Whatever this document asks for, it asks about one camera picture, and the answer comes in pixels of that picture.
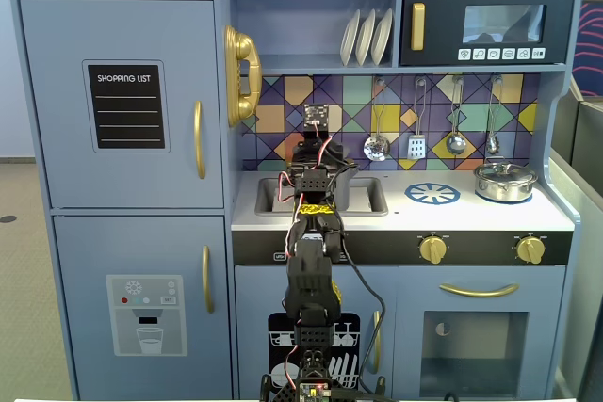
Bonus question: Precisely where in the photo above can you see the metal slotted spatula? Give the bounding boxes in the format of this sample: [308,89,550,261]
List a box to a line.
[406,75,430,161]

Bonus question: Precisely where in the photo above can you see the gold oven door handle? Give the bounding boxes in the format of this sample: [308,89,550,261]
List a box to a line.
[438,282,521,299]

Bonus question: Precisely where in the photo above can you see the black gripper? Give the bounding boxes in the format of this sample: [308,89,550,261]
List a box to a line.
[290,131,358,175]

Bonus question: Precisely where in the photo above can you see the gold fridge door handle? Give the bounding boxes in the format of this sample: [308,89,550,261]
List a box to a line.
[192,100,207,181]

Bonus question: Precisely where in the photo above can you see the silver steel pot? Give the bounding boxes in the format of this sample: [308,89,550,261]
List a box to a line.
[472,161,540,203]

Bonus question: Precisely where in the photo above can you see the gold toy telephone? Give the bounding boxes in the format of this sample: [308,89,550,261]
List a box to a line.
[223,24,263,128]

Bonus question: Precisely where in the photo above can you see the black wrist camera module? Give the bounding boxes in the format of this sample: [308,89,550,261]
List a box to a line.
[302,104,330,133]

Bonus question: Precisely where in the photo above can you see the red white servo wire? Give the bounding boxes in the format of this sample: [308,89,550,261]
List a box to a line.
[276,169,303,216]

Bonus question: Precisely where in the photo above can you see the gold microwave handle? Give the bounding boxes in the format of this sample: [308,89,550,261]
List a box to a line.
[410,2,427,52]

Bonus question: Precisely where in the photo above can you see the black shopping list board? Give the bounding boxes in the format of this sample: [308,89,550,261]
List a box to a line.
[82,59,171,154]

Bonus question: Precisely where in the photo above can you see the robot controller board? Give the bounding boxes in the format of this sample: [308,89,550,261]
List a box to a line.
[296,379,334,402]

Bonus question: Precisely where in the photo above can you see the blue oven door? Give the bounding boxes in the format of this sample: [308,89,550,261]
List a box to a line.
[395,265,567,401]

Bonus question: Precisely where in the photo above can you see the gray toy plate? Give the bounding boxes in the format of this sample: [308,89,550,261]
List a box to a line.
[339,8,362,67]
[370,8,394,66]
[354,8,378,67]

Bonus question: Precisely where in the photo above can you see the black power cable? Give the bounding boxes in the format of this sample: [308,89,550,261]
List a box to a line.
[329,227,386,396]

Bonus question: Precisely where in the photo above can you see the gray sink basin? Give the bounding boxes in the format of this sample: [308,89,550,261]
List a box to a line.
[253,176,390,217]

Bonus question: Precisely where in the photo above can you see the blue dishwasher door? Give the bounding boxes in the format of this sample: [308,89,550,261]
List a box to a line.
[234,265,398,401]

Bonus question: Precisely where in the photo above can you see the gold dishwasher door handle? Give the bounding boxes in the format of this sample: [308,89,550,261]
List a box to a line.
[366,310,383,375]

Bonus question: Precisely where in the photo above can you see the gray partition wall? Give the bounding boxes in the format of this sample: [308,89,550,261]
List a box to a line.
[548,75,603,402]

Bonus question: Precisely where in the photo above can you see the gold stove knob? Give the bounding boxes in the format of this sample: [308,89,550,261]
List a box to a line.
[417,233,449,265]
[514,233,548,265]

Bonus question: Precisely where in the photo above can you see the black microwave door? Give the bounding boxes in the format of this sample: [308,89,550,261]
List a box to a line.
[399,0,578,67]

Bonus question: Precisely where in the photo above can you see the blue freezer door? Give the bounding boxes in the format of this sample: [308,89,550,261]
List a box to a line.
[52,215,234,401]

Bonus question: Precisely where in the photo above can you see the metal spoon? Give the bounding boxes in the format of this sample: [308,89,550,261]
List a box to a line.
[484,73,503,156]

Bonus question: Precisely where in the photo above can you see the metal skimmer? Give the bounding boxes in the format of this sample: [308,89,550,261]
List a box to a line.
[363,75,392,162]

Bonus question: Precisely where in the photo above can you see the metal ladle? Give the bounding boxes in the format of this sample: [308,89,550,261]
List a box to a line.
[444,74,468,156]

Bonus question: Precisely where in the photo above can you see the blue fridge door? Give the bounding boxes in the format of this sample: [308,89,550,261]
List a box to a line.
[19,0,225,210]

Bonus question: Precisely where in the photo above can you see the blue burner decal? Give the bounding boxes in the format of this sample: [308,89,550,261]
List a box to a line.
[403,181,463,207]

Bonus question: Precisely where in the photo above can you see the gold freezer door handle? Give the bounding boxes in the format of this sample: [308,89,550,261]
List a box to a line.
[201,245,216,314]

